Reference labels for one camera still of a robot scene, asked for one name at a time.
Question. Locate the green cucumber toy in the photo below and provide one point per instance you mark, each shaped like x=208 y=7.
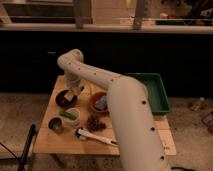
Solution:
x=67 y=115

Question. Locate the small dark metal cup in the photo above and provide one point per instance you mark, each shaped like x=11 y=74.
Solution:
x=55 y=124

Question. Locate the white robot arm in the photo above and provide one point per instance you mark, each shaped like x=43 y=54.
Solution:
x=137 y=137

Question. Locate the orange bowl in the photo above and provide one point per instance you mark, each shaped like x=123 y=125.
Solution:
x=93 y=99

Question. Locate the blue sponge block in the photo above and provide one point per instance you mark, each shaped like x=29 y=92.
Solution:
x=101 y=103

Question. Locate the black pole stand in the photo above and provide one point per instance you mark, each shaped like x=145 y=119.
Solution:
x=24 y=155

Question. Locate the bunch of dark grapes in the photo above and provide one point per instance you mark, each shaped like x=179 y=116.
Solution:
x=95 y=124

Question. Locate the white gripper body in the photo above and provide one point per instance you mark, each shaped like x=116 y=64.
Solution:
x=74 y=85

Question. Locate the white handled brush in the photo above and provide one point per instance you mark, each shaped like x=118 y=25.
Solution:
x=81 y=132

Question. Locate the dark purple bowl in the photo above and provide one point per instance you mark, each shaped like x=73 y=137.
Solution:
x=63 y=102

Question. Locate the green plastic tray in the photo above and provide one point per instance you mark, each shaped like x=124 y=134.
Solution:
x=157 y=96

